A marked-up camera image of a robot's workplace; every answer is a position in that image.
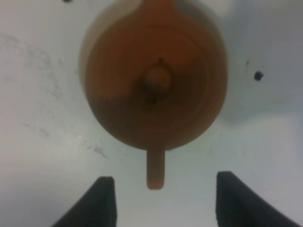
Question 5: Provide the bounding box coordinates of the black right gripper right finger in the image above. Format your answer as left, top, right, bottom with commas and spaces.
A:
215, 171, 299, 227

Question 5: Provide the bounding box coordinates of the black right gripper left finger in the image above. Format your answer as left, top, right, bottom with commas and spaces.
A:
54, 176, 117, 227

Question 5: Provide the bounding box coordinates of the brown clay teapot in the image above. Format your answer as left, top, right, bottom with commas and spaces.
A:
85, 0, 230, 190

